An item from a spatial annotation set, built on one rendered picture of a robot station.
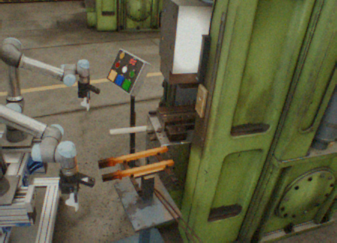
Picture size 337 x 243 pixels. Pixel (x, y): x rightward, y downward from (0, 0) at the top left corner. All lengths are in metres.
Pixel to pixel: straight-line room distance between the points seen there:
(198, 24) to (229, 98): 0.45
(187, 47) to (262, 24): 0.45
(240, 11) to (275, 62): 0.42
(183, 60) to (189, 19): 0.24
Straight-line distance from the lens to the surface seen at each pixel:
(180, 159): 2.07
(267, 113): 1.84
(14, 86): 2.19
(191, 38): 1.74
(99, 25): 6.78
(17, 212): 1.95
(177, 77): 1.86
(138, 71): 2.35
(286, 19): 1.64
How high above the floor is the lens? 2.13
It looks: 33 degrees down
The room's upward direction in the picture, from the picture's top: 6 degrees clockwise
